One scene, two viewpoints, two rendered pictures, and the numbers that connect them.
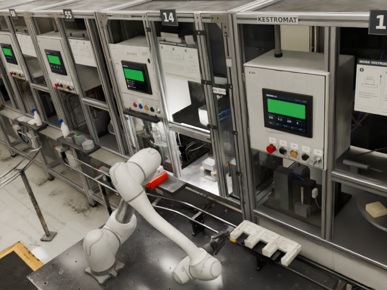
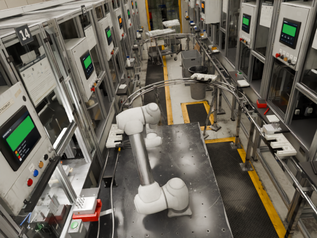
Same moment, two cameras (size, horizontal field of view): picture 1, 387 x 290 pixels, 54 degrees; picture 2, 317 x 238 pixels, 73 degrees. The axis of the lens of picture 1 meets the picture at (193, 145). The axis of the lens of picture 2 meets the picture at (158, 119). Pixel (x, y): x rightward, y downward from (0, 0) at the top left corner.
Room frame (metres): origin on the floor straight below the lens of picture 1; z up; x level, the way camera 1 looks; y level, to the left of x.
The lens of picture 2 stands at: (2.53, 1.35, 2.17)
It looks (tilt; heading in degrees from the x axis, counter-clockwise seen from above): 32 degrees down; 226
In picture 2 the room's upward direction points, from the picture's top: 8 degrees counter-clockwise
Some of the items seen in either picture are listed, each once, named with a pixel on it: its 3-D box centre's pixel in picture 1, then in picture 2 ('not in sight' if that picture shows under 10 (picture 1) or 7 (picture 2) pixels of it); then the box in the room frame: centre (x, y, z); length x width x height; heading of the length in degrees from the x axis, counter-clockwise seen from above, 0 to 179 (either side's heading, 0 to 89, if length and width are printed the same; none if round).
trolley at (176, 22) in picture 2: not in sight; (172, 34); (-3.73, -3.78, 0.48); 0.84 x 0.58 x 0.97; 50
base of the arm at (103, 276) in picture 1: (105, 267); (178, 201); (1.73, 0.64, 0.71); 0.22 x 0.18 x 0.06; 42
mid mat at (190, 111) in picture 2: not in sight; (197, 114); (-0.35, -0.54, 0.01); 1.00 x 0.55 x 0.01; 42
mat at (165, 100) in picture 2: not in sight; (156, 71); (-1.67, -2.76, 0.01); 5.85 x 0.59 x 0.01; 42
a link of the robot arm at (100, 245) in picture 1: (99, 247); (176, 192); (1.76, 0.65, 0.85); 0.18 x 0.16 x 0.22; 147
